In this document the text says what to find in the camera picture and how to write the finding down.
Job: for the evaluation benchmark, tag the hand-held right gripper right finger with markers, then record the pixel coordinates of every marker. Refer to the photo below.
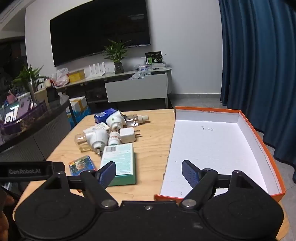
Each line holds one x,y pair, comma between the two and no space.
189,173

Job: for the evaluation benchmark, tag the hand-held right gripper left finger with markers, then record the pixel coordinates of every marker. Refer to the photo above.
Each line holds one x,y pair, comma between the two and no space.
107,173

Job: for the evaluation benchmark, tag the teal white carton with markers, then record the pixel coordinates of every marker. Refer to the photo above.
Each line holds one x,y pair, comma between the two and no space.
120,157

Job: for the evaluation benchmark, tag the colourful card pack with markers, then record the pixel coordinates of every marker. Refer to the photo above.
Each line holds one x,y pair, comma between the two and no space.
81,164

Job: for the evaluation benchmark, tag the white pill bottle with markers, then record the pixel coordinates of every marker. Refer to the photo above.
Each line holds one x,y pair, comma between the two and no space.
114,139

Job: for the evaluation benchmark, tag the orange cardboard box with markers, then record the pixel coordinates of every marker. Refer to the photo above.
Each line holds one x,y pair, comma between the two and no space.
208,143

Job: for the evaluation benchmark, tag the white plug-in heater with bottle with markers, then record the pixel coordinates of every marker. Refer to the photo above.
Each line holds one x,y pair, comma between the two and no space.
97,139

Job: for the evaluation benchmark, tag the white charger plug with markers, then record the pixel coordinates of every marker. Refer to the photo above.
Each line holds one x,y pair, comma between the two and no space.
126,135

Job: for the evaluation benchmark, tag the white carton with black icons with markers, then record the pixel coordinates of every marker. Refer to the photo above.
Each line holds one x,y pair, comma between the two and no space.
101,127

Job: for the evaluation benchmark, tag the blue carton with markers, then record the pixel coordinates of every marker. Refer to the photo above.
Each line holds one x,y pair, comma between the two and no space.
100,117

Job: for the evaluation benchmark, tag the clear bottle with white cap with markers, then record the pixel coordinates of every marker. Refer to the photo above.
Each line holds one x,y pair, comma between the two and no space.
133,120

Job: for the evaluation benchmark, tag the person's left hand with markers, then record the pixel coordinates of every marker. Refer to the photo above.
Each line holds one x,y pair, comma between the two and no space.
5,220

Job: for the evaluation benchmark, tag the dark round side table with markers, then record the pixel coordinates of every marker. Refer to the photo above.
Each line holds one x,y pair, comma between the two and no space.
46,136

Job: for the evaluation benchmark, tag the purple patterned tray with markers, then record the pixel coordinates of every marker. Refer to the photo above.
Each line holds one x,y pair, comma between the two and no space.
30,118

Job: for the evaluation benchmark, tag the blue plastic bag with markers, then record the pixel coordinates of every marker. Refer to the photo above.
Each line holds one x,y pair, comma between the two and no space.
85,113

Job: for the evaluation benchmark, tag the beige box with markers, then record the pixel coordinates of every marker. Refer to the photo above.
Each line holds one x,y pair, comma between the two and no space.
41,97

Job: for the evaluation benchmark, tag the cardboard box with yellow tape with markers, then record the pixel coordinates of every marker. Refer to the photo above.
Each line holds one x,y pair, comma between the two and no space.
77,103

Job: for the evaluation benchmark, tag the dark brown box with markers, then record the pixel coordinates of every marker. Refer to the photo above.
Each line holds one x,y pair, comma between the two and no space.
53,93

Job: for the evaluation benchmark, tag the white cabinet drawer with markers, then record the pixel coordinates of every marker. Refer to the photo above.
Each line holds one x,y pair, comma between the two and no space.
136,90

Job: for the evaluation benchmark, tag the white candle jar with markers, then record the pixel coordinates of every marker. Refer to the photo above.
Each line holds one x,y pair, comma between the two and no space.
47,83

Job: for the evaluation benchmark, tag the green plant in metal vase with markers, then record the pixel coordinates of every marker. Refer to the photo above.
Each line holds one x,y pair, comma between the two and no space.
27,75

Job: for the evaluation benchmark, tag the low television cabinet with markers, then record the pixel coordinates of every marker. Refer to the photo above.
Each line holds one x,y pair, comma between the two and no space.
92,78

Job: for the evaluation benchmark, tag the white plastic bag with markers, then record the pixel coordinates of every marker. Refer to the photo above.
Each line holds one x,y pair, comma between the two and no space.
61,77

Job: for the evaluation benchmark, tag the white router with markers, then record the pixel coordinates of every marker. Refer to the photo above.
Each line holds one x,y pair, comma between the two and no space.
97,73

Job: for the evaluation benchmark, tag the clear bags in drawer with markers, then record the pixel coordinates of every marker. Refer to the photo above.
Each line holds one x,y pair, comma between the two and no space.
140,75

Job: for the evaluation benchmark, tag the stack of white flat boxes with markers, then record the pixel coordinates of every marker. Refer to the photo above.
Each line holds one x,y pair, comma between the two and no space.
159,66

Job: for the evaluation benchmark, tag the small blue white boxes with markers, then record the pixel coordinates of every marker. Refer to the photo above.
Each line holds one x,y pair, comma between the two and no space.
143,68

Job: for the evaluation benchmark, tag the black and green box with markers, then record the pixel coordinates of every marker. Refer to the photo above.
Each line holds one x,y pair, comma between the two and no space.
153,58

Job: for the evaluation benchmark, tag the green plant in glass vase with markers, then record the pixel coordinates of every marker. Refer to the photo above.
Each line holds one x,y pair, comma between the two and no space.
116,52

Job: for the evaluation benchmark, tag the blue curtain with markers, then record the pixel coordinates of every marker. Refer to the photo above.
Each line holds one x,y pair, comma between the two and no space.
259,69

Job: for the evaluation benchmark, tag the black television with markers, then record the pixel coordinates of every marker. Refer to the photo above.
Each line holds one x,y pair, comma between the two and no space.
99,30

